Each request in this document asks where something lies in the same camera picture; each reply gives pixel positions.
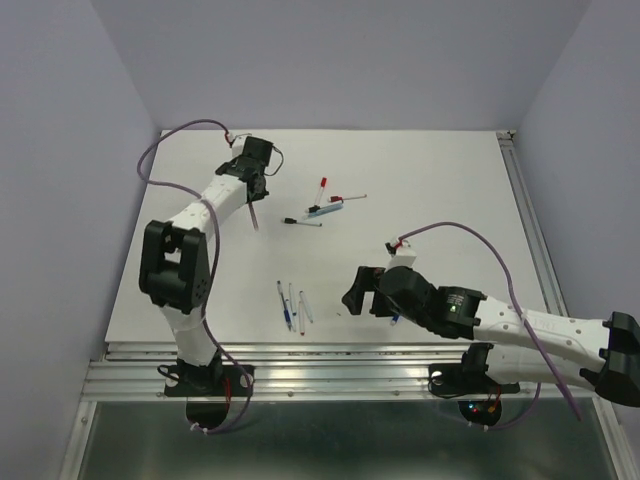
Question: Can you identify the translucent red pen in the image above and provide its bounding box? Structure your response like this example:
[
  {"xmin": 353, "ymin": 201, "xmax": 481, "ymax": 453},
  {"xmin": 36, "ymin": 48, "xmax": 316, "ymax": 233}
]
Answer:
[{"xmin": 248, "ymin": 202, "xmax": 259, "ymax": 232}]

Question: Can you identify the thin pen black cap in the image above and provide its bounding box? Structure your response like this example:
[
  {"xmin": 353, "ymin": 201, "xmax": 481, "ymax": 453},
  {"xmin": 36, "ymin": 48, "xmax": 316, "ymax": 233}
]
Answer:
[{"xmin": 282, "ymin": 217, "xmax": 323, "ymax": 228}]

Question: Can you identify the thin white red-tipped pen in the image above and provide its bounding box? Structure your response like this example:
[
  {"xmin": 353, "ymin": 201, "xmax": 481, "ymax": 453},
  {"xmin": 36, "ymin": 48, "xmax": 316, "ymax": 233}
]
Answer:
[{"xmin": 298, "ymin": 298, "xmax": 307, "ymax": 336}]

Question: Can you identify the blue ballpoint pen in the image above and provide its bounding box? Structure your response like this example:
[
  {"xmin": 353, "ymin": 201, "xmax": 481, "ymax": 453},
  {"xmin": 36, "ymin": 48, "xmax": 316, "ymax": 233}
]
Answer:
[{"xmin": 276, "ymin": 280, "xmax": 293, "ymax": 331}]

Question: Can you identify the white marker blue cap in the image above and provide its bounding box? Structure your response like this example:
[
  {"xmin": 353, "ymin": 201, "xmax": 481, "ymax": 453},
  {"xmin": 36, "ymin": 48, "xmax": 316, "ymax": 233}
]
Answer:
[{"xmin": 288, "ymin": 283, "xmax": 297, "ymax": 332}]

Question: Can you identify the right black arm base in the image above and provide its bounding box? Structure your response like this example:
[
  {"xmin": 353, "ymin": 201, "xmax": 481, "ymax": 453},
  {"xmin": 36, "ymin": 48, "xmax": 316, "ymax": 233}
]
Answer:
[{"xmin": 427, "ymin": 343, "xmax": 520, "ymax": 429}]

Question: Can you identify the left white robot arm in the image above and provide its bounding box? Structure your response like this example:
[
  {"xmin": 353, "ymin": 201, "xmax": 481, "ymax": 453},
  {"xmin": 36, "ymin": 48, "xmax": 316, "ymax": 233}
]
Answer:
[{"xmin": 139, "ymin": 136, "xmax": 277, "ymax": 394}]

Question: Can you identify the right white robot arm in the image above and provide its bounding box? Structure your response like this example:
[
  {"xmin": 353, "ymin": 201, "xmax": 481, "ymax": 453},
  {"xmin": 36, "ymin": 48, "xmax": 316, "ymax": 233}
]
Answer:
[{"xmin": 342, "ymin": 266, "xmax": 639, "ymax": 407}]

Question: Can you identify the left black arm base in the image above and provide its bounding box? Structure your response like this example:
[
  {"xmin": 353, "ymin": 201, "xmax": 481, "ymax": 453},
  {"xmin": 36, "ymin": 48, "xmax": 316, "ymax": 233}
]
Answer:
[{"xmin": 156, "ymin": 359, "xmax": 255, "ymax": 434}]

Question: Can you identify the light blue pen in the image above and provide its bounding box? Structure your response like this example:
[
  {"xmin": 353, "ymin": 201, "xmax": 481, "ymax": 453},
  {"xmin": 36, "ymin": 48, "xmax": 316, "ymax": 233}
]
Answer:
[{"xmin": 305, "ymin": 202, "xmax": 344, "ymax": 219}]

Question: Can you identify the thin white red pen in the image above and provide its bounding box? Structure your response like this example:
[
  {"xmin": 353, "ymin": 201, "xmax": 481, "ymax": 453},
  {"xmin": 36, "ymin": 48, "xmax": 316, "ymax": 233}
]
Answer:
[{"xmin": 329, "ymin": 194, "xmax": 368, "ymax": 204}]

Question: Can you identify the uncapped white blue marker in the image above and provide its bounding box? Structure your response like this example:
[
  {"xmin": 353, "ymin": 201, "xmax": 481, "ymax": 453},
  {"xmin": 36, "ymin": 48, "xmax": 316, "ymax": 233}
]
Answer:
[{"xmin": 299, "ymin": 290, "xmax": 314, "ymax": 323}]

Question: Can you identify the white marker red cap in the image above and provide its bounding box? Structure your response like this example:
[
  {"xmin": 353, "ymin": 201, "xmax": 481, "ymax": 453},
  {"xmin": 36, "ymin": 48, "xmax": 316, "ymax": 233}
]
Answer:
[{"xmin": 314, "ymin": 177, "xmax": 327, "ymax": 206}]

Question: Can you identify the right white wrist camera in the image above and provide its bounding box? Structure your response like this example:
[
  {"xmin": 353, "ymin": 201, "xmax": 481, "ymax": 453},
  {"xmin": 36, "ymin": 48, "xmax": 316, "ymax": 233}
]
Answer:
[{"xmin": 385, "ymin": 239, "xmax": 417, "ymax": 269}]

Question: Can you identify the aluminium front rail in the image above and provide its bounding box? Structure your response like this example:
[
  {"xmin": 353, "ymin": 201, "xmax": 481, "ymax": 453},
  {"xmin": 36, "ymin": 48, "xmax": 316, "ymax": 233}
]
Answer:
[{"xmin": 60, "ymin": 342, "xmax": 639, "ymax": 479}]

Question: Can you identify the aluminium rail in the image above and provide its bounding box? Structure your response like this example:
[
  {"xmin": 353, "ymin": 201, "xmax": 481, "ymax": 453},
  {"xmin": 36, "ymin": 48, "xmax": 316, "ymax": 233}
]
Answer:
[
  {"xmin": 60, "ymin": 342, "xmax": 639, "ymax": 479},
  {"xmin": 496, "ymin": 131, "xmax": 569, "ymax": 316}
]

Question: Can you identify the aluminium right side rail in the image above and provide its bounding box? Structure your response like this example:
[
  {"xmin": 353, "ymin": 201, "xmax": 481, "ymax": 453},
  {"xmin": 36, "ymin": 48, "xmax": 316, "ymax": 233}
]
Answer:
[{"xmin": 496, "ymin": 131, "xmax": 569, "ymax": 316}]

